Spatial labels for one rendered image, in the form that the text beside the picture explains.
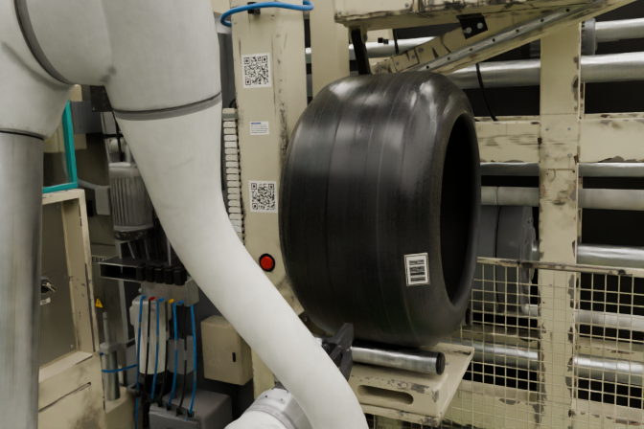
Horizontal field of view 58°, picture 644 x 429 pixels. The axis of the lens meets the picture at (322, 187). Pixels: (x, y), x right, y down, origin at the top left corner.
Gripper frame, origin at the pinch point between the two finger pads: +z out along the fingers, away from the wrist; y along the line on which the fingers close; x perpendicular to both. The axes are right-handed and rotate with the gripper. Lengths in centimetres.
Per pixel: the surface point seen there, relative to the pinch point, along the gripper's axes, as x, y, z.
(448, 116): -33.1, -12.6, 31.1
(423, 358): 13.8, -8.2, 19.3
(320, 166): -27.4, 7.4, 13.5
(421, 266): -10.1, -11.5, 10.8
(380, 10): -55, 11, 63
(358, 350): 14.2, 5.6, 19.0
